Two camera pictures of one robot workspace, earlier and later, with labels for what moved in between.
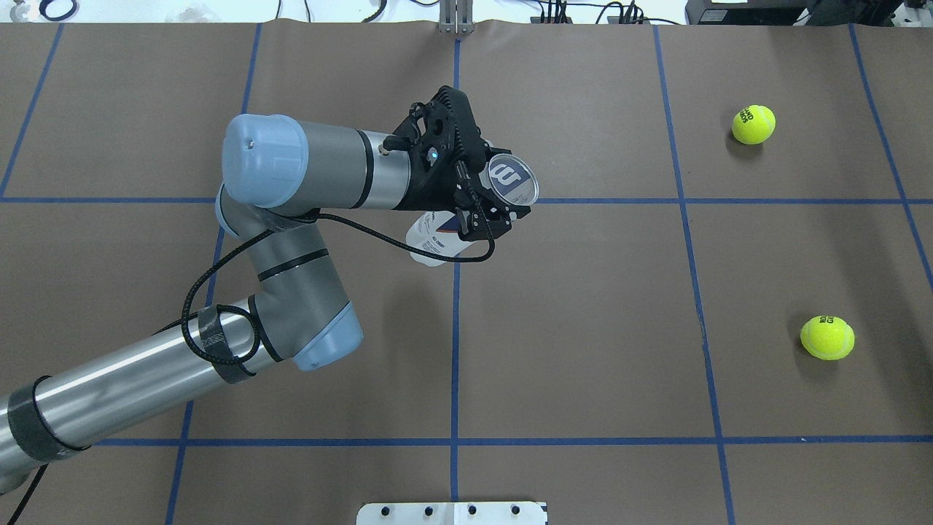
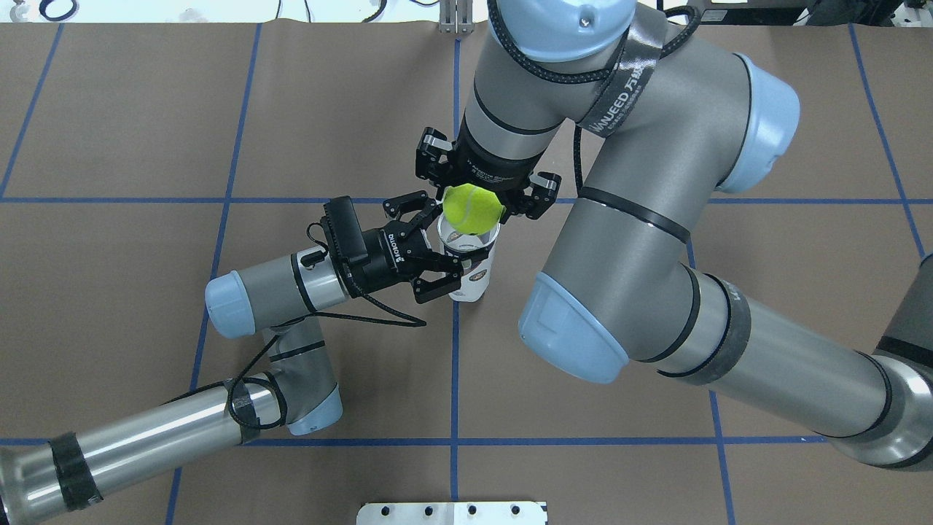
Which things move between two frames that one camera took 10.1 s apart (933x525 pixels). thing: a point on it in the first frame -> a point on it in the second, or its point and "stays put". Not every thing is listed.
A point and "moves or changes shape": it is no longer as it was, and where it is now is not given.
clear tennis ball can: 512,177 moves or changes shape
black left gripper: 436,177 -> 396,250
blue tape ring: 44,4 stays put
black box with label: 750,16 stays put
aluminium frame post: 455,17 stays put
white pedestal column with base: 452,513 stays put
